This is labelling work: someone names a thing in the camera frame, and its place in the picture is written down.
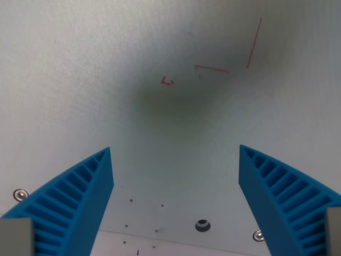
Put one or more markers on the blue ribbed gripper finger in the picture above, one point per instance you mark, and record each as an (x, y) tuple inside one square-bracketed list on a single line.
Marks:
[(66, 202), (277, 197)]

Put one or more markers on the silver screw with washer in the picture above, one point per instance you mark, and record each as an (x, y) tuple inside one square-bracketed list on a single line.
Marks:
[(20, 194), (258, 235)]

